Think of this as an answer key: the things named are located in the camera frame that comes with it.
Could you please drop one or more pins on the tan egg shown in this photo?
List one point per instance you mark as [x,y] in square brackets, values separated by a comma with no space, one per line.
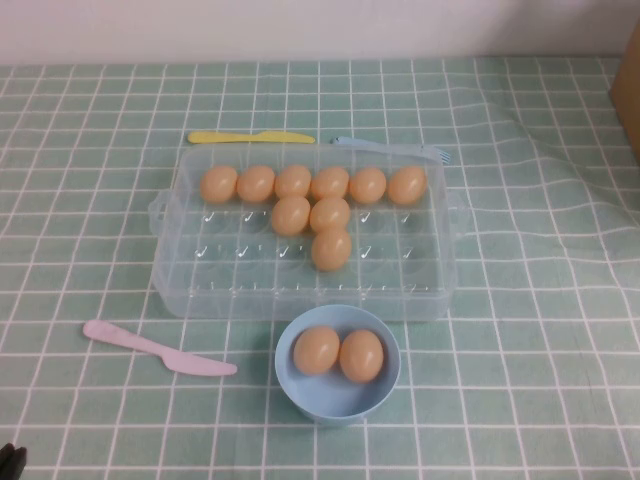
[361,356]
[316,350]
[407,185]
[330,182]
[330,215]
[255,183]
[293,181]
[219,183]
[331,249]
[367,185]
[291,215]

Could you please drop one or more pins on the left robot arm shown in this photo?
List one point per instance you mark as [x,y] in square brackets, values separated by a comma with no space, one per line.
[10,465]

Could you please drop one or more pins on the clear plastic egg box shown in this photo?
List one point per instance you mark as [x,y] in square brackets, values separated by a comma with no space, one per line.
[225,270]

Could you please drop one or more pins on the brown cardboard box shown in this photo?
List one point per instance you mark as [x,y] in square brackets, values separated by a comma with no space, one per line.
[627,100]

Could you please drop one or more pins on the light blue plastic fork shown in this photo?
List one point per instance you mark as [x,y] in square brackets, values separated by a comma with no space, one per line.
[360,143]

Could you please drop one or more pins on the yellow plastic knife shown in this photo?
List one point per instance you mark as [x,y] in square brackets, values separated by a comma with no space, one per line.
[210,137]

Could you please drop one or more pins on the light blue bowl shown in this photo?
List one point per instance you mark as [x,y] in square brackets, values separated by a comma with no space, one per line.
[345,400]

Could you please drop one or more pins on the pink plastic knife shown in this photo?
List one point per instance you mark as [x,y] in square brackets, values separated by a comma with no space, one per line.
[175,360]

